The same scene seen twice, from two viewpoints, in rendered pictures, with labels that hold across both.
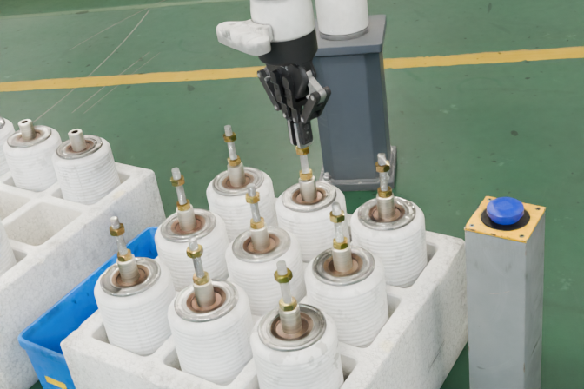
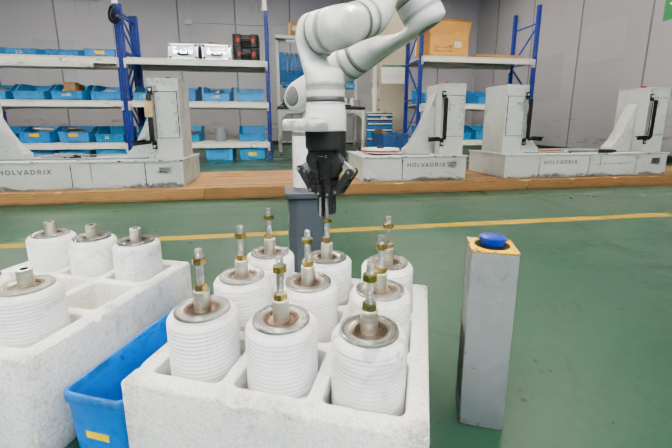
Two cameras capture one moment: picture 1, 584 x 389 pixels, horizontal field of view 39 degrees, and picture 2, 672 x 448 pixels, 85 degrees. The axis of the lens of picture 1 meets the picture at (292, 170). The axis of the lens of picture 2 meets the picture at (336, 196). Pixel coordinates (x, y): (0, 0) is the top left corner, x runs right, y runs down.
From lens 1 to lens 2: 52 cm
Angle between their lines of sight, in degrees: 28
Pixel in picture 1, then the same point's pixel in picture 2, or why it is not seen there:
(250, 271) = (306, 299)
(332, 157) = (297, 264)
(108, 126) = not seen: hidden behind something
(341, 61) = (308, 203)
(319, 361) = (402, 356)
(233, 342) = (309, 354)
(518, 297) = (510, 301)
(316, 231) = (337, 278)
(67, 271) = (117, 332)
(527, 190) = not seen: hidden behind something
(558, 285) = (455, 326)
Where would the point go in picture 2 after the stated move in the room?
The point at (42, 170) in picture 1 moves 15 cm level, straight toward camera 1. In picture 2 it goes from (99, 260) to (113, 282)
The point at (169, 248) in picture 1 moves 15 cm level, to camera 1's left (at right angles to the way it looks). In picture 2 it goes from (230, 290) to (123, 308)
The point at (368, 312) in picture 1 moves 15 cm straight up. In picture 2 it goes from (405, 323) to (408, 227)
